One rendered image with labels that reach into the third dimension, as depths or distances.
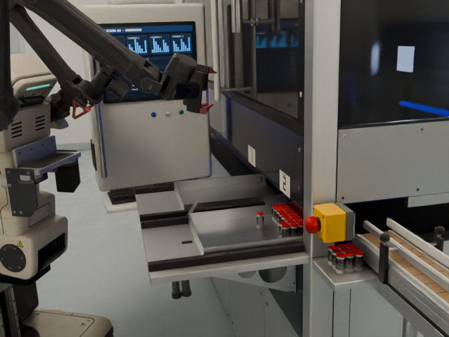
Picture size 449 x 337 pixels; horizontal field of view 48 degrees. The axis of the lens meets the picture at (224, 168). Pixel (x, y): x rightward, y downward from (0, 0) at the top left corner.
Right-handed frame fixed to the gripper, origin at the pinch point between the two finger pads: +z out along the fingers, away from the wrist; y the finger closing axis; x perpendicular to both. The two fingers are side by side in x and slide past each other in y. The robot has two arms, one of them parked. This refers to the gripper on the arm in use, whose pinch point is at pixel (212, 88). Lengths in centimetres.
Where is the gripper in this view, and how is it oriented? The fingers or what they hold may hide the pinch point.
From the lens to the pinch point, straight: 154.4
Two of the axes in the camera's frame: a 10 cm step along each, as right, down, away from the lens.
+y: -1.1, 9.6, 2.6
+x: 7.9, 2.4, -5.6
